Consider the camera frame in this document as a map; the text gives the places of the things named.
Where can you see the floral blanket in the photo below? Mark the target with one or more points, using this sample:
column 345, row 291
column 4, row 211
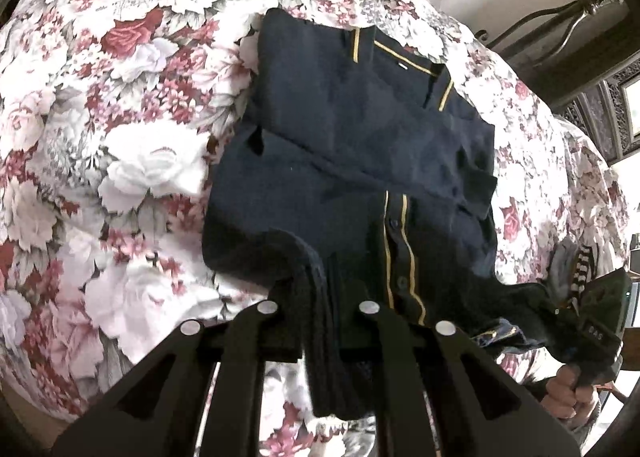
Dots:
column 100, row 137

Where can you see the person's striped garment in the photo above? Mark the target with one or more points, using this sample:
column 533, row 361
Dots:
column 582, row 272

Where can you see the person's right hand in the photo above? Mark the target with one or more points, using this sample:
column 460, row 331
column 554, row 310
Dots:
column 567, row 394

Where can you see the dark metal bed frame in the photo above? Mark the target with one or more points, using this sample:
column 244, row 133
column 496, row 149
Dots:
column 590, row 37

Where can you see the navy cardigan with gold trim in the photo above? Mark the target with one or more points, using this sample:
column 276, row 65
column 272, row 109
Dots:
column 350, row 137

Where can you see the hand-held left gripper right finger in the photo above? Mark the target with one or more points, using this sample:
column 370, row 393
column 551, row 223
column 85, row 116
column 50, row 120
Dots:
column 395, row 352

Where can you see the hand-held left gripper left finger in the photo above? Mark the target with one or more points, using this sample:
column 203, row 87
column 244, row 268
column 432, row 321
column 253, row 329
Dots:
column 245, row 337

